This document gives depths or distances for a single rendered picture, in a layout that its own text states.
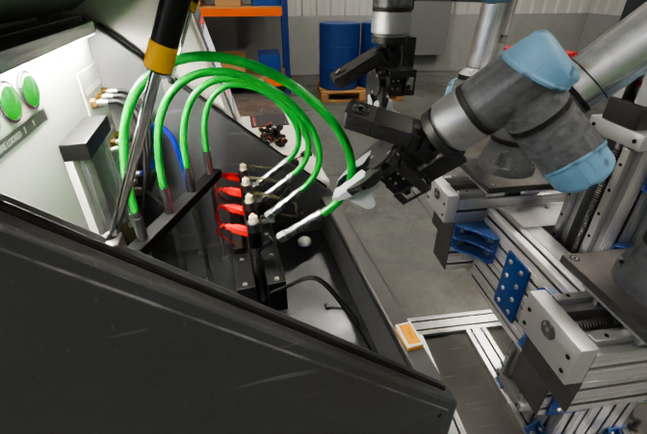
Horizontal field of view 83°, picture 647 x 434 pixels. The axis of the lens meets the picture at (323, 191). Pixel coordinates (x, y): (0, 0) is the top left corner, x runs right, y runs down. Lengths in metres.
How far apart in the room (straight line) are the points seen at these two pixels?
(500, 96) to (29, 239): 0.46
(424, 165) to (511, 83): 0.16
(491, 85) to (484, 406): 1.30
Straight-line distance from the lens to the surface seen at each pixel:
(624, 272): 0.84
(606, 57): 0.63
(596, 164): 0.53
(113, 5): 0.98
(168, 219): 0.79
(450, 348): 1.71
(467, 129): 0.49
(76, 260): 0.34
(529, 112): 0.48
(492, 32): 1.14
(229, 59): 0.55
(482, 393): 1.63
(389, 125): 0.51
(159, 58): 0.29
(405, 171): 0.53
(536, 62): 0.47
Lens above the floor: 1.51
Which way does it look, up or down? 30 degrees down
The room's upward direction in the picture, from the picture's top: straight up
